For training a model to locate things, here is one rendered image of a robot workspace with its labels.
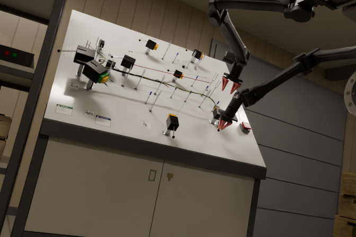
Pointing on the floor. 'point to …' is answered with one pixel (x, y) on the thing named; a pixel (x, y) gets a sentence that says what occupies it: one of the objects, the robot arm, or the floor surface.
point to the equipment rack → (33, 81)
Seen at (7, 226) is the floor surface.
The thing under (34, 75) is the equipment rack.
